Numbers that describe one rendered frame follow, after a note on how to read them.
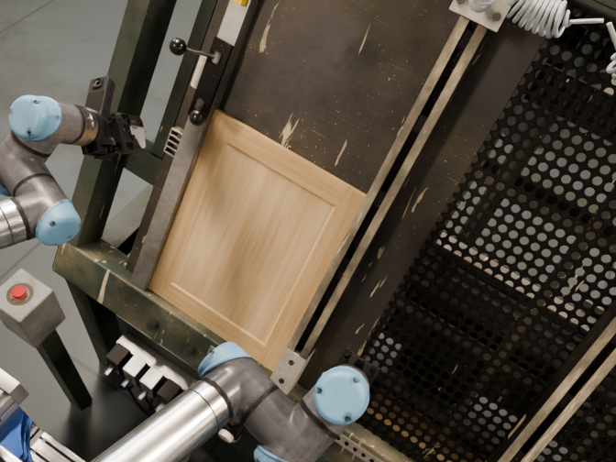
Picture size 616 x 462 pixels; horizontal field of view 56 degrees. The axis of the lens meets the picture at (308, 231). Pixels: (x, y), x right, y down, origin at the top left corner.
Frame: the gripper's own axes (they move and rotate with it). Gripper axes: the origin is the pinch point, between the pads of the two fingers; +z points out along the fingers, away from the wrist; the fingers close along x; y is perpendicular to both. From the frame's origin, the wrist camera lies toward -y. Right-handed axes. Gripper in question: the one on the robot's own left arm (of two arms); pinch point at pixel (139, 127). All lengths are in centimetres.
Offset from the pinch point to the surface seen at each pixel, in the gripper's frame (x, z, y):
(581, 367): 81, 16, 71
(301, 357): 18, 23, 61
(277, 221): 19.7, 21.6, 26.5
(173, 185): -5.5, 19.8, 11.5
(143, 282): -25, 27, 35
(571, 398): 78, 18, 78
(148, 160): -15.6, 27.1, 2.0
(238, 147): 15.2, 18.0, 6.6
